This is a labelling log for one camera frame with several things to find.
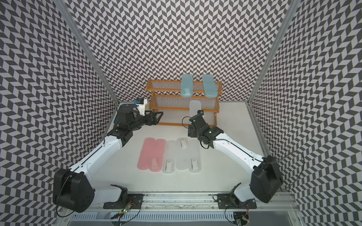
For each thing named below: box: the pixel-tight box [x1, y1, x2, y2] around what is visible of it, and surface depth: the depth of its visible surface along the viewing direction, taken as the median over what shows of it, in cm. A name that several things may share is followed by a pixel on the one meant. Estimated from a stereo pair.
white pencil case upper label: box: [175, 137, 190, 171], surface depth 91 cm
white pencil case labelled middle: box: [188, 139, 201, 174], surface depth 88 cm
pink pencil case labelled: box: [149, 138, 167, 173], surface depth 89 cm
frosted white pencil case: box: [189, 100, 202, 118], surface depth 88 cm
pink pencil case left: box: [137, 137, 156, 171], surface depth 91 cm
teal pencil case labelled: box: [180, 73, 194, 98], surface depth 87 cm
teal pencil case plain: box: [202, 74, 218, 98], surface depth 86 cm
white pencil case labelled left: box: [162, 140, 177, 175], surface depth 89 cm
